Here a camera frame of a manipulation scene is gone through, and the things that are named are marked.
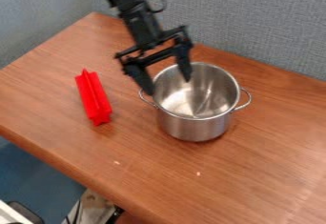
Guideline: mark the white object at corner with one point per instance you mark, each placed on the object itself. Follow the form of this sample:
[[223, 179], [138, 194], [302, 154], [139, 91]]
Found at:
[[9, 216]]

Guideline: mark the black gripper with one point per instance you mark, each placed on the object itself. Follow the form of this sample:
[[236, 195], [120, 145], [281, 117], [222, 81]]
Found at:
[[148, 36]]

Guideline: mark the black table leg frame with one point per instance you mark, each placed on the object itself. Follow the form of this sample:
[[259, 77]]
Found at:
[[81, 215]]

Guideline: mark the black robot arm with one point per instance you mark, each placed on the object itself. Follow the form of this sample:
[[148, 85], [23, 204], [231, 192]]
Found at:
[[123, 5]]

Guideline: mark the stainless steel pot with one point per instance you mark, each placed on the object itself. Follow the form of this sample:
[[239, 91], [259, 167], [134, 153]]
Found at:
[[194, 109]]

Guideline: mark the red rectangular block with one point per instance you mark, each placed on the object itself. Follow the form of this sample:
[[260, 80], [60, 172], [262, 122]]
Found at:
[[93, 97]]

